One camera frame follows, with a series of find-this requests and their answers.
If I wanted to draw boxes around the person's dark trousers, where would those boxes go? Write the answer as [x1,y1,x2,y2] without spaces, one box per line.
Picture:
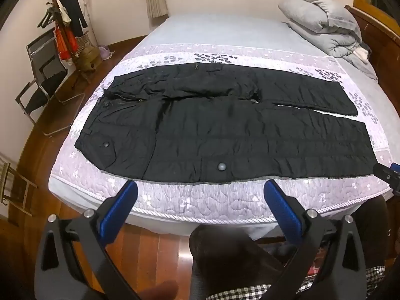
[188,194,391,300]

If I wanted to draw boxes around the olive green bag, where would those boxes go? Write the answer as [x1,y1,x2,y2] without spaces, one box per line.
[76,47,102,75]

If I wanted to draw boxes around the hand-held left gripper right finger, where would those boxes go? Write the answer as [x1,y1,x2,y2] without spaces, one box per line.
[263,179,368,300]

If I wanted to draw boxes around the metal frame chair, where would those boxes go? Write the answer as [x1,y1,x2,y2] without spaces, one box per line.
[15,27,86,136]

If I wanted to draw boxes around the bed with lilac quilted cover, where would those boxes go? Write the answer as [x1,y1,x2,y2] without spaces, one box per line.
[48,43,395,226]

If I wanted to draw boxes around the white wire rack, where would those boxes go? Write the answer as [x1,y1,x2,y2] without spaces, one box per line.
[79,0,98,57]

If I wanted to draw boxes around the dark wooden headboard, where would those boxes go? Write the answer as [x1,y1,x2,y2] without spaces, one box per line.
[344,4,400,102]

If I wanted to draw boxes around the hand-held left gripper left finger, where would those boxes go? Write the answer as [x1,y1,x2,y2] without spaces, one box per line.
[34,179,141,300]

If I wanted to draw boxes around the grey folded duvet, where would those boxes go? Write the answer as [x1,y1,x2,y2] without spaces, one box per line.
[278,0,379,81]

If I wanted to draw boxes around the black hanging garment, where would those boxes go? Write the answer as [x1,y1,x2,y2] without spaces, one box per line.
[57,0,89,38]

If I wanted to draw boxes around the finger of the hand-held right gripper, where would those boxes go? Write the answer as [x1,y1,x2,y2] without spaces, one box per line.
[373,161,400,196]

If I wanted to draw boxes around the person's left hand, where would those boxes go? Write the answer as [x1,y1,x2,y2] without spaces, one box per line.
[147,280,179,300]

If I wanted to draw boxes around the red hanging bag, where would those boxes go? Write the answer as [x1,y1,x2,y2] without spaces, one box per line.
[54,26,79,61]

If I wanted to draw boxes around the wooden slatted chair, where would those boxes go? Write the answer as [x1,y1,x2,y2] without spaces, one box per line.
[0,154,38,218]

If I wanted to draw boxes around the checkered cloth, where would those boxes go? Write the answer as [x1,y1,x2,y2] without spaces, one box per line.
[208,265,395,300]

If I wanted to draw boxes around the black pants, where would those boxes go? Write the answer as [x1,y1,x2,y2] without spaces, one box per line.
[74,63,377,185]

